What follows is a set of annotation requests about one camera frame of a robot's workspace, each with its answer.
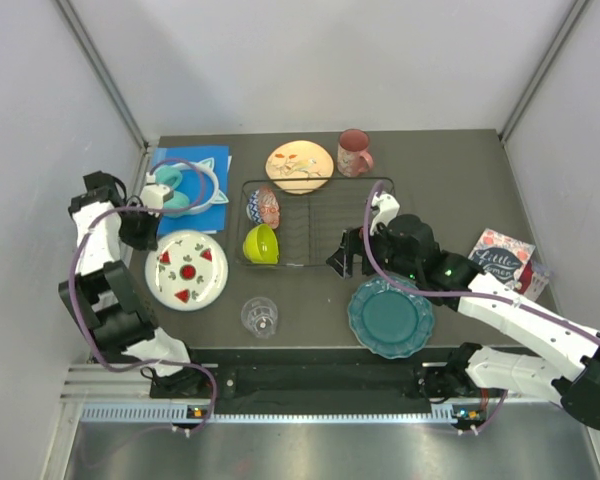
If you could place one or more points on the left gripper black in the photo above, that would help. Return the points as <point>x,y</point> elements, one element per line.
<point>148,241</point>

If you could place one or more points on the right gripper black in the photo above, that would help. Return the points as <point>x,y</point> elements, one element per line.
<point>341,260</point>

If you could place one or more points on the watermelon pattern plate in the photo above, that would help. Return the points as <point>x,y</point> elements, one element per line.
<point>188,271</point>

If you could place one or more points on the teal scalloped plate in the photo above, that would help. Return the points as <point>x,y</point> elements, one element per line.
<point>388,321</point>

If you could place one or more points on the lime green bowl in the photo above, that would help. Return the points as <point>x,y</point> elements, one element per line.
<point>261,245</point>

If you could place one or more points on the orange blue patterned bowl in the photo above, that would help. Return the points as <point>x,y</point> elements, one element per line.
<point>263,207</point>

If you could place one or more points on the peach bird plate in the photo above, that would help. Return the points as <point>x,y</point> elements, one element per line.
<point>299,167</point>

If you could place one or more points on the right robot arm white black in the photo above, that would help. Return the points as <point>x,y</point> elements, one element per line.
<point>564,366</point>

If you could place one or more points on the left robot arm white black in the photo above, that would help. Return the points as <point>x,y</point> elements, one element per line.
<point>104,299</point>

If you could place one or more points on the teal cat ear headphones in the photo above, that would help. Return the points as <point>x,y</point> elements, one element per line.
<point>210,175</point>

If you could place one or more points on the clear drinking glass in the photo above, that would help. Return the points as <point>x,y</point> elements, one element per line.
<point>259,316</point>

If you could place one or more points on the pink mug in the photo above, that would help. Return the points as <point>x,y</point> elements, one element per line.
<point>353,157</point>

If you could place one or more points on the Little Women book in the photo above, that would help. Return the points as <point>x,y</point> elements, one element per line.
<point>502,256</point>

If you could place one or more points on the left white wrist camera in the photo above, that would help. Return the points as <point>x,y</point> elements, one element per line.
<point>155,195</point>

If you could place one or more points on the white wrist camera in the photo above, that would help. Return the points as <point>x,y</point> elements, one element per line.
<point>384,208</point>
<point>155,195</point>

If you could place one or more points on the black wire dish rack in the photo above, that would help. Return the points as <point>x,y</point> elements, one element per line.
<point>311,224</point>

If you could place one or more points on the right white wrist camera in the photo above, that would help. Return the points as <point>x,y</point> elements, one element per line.
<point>384,208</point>

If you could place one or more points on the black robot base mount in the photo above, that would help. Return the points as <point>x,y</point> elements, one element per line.
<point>317,381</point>

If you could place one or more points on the white slotted cable duct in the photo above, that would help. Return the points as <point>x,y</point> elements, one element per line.
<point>187,414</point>

